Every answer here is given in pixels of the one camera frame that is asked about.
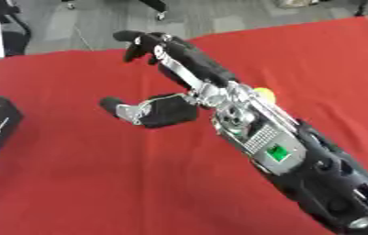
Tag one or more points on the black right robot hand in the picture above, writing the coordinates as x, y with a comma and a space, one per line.
192, 62

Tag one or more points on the black chair wheel base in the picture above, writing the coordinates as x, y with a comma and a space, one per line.
152, 6

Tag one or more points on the yellow toy ball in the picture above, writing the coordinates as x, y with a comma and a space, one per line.
266, 93

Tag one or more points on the black office chair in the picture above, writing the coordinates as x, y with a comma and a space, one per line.
7, 29

